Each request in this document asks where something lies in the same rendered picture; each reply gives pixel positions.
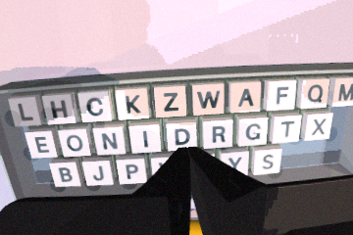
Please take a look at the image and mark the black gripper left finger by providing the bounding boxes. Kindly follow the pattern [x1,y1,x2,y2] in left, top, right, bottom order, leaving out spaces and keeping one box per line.
[0,147,191,235]

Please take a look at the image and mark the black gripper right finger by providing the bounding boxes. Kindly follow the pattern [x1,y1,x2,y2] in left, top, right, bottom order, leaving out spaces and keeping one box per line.
[187,146,353,235]

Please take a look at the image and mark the grey keyboard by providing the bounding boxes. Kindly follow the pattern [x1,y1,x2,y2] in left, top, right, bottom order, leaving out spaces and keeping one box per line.
[0,62,353,201]

